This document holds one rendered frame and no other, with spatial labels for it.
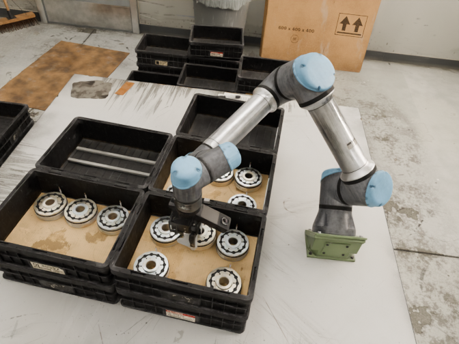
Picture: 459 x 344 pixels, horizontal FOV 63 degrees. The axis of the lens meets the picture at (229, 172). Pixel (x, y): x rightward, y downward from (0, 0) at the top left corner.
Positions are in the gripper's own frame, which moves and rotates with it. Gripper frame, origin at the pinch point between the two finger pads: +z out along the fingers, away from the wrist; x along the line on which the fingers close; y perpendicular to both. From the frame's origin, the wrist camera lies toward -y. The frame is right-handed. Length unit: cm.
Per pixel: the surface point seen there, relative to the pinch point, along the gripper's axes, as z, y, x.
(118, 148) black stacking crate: 8, 43, -37
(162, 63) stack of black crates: 63, 79, -175
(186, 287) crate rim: -7.3, -2.3, 17.9
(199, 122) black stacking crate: 10, 17, -63
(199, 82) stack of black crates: 64, 46, -161
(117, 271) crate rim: -7.7, 16.9, 18.0
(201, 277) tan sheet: 3.3, -3.7, 9.7
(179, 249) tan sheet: 4.0, 5.3, 2.0
